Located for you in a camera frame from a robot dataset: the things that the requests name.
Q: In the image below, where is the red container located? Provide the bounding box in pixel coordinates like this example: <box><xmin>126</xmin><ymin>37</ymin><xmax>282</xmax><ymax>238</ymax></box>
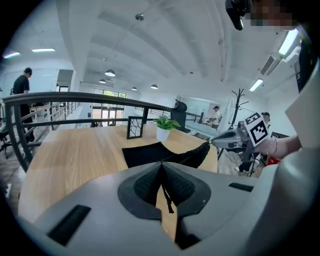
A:
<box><xmin>264</xmin><ymin>155</ymin><xmax>280</xmax><ymax>167</ymax></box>

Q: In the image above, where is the black coat stand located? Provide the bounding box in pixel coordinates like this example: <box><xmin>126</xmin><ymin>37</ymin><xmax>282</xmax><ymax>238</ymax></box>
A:
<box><xmin>228</xmin><ymin>87</ymin><xmax>250</xmax><ymax>131</ymax></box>

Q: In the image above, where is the black office chair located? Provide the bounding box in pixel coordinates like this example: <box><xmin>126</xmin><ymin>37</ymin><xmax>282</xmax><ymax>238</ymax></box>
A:
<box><xmin>170</xmin><ymin>99</ymin><xmax>201</xmax><ymax>133</ymax></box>

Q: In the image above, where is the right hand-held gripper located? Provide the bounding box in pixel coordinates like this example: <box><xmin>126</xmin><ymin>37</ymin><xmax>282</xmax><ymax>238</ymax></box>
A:
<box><xmin>211</xmin><ymin>112</ymin><xmax>273</xmax><ymax>164</ymax></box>

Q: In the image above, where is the person's right forearm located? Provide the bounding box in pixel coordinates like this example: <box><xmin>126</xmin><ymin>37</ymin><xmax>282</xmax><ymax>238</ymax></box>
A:
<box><xmin>253</xmin><ymin>134</ymin><xmax>303</xmax><ymax>160</ymax></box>

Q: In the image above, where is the black cloth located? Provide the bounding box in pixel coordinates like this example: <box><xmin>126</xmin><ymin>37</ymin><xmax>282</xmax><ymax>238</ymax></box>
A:
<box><xmin>121</xmin><ymin>141</ymin><xmax>212</xmax><ymax>215</ymax></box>

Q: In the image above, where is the ceiling air vent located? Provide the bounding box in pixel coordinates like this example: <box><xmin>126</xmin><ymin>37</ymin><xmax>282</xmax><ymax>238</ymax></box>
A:
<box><xmin>259</xmin><ymin>46</ymin><xmax>302</xmax><ymax>76</ymax></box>

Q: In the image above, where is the person's head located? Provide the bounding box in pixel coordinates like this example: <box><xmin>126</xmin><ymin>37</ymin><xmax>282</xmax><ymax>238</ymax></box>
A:
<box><xmin>249</xmin><ymin>0</ymin><xmax>299</xmax><ymax>28</ymax></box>

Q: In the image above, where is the ceiling strip light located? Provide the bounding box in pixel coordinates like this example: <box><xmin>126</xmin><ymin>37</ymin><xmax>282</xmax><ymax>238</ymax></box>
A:
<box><xmin>31</xmin><ymin>47</ymin><xmax>56</xmax><ymax>54</ymax></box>
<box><xmin>2</xmin><ymin>51</ymin><xmax>21</xmax><ymax>60</ymax></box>
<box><xmin>248</xmin><ymin>77</ymin><xmax>264</xmax><ymax>93</ymax></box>
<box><xmin>278</xmin><ymin>27</ymin><xmax>300</xmax><ymax>57</ymax></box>

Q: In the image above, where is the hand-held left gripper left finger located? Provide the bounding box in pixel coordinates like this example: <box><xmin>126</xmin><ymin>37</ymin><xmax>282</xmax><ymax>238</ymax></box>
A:
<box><xmin>34</xmin><ymin>161</ymin><xmax>182</xmax><ymax>256</ymax></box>

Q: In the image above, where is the glass entrance door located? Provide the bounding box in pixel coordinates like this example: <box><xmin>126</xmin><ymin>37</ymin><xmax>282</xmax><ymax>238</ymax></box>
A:
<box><xmin>92</xmin><ymin>88</ymin><xmax>127</xmax><ymax>127</ymax></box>

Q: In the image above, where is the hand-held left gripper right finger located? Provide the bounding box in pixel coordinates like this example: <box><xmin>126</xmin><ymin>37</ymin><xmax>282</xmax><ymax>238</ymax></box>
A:
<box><xmin>161</xmin><ymin>161</ymin><xmax>259</xmax><ymax>256</ymax></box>

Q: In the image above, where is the black picture frame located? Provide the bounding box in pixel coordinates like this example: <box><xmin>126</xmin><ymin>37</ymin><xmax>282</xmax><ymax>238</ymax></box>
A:
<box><xmin>126</xmin><ymin>115</ymin><xmax>145</xmax><ymax>140</ymax></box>

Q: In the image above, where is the black head-worn camera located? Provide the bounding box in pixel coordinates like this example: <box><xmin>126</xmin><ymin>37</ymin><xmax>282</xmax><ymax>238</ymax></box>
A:
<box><xmin>224</xmin><ymin>0</ymin><xmax>251</xmax><ymax>32</ymax></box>

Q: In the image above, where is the green plant in white pot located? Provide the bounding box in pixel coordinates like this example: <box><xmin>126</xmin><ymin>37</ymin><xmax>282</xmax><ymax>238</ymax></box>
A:
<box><xmin>152</xmin><ymin>114</ymin><xmax>182</xmax><ymax>142</ymax></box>

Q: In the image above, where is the white coat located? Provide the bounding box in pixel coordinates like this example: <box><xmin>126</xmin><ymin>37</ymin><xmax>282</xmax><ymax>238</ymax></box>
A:
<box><xmin>223</xmin><ymin>96</ymin><xmax>237</xmax><ymax>128</ymax></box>

